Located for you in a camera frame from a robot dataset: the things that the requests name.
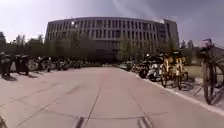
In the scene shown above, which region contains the large multi-storey building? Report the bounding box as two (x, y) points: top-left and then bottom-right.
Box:
(44, 16), (181, 64)

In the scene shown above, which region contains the grey concrete slab path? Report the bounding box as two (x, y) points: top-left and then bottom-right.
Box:
(0, 66), (224, 128)

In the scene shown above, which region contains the row of parked bicycles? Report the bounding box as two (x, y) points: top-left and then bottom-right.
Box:
(112, 49), (195, 92)
(0, 52), (102, 81)

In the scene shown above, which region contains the robot's own part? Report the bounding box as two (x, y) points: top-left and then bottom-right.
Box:
(137, 116), (153, 128)
(73, 115), (85, 128)

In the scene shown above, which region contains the row of trees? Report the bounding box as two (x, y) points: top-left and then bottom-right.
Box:
(0, 31), (202, 67)

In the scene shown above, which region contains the grass field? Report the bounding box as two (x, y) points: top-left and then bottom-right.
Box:
(184, 64), (205, 80)

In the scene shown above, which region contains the dark bicycle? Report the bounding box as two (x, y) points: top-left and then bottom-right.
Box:
(197, 37), (224, 106)

